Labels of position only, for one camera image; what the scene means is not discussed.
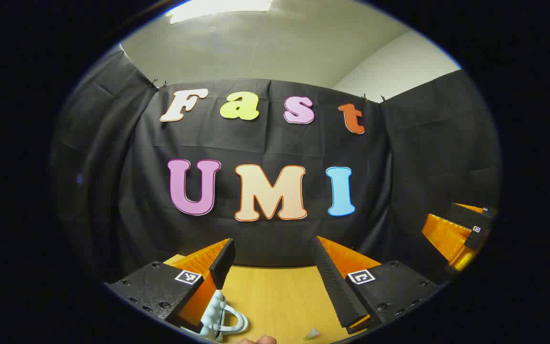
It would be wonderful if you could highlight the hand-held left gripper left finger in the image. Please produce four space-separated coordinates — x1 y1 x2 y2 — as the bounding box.
105 237 236 335

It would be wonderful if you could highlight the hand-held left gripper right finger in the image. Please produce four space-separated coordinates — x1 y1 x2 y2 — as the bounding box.
311 235 442 335

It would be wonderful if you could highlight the light blue suitcase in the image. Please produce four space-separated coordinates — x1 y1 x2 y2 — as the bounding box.
181 289 250 343

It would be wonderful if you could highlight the black backdrop cloth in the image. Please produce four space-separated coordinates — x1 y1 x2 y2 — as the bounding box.
51 45 502 287

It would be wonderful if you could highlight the ceiling light panel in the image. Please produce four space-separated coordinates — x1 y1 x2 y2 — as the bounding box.
168 0 274 24

